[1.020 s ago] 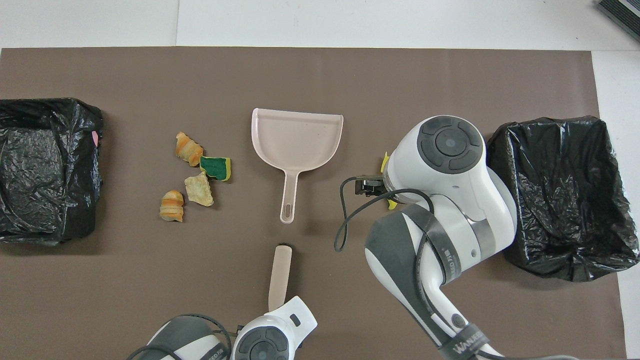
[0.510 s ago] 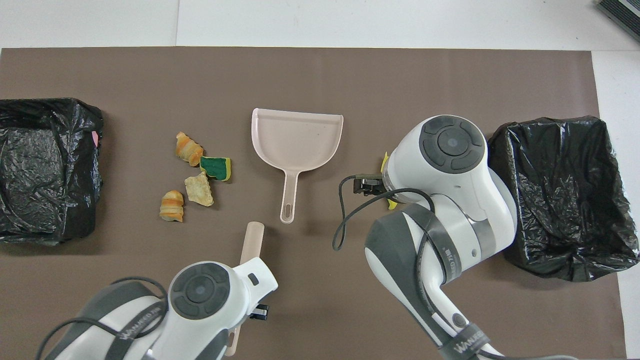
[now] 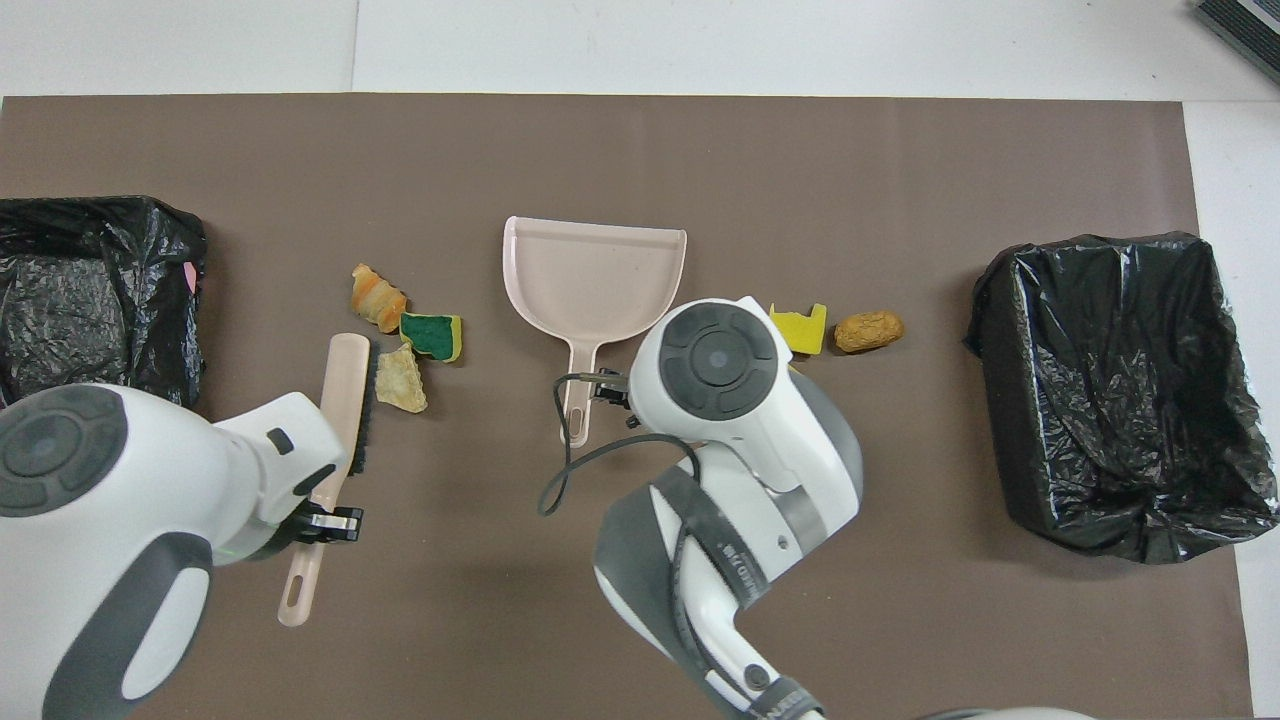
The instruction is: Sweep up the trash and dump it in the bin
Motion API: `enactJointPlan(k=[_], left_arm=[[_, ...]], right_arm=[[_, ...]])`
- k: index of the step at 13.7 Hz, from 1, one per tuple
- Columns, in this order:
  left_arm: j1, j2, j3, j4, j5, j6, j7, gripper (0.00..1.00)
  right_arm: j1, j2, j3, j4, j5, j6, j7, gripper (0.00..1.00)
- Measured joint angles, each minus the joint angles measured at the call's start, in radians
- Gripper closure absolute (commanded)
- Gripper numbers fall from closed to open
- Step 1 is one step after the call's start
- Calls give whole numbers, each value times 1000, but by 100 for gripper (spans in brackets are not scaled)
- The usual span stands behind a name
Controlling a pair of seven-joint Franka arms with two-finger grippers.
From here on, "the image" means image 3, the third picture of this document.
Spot beige hand brush black bristles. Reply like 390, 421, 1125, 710
277, 333, 381, 628

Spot grey ribbed object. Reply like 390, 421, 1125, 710
1195, 0, 1280, 86

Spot brown table mat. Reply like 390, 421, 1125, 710
0, 94, 1255, 720

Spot notched yellow sponge piece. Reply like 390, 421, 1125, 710
770, 303, 829, 356

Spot brown bread roll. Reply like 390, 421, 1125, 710
834, 310, 906, 354

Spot black bagged bin pink spot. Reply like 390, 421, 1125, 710
0, 195, 209, 409

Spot orange striped croissant piece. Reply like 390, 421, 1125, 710
350, 263, 409, 334

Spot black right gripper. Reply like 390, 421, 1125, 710
594, 367, 642, 429

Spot pale flaky bread piece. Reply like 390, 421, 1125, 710
375, 343, 429, 414

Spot green yellow sponge piece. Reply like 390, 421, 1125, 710
400, 312, 464, 363

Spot beige plastic dustpan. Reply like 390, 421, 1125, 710
502, 215, 689, 448

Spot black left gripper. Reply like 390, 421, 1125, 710
296, 505, 364, 547

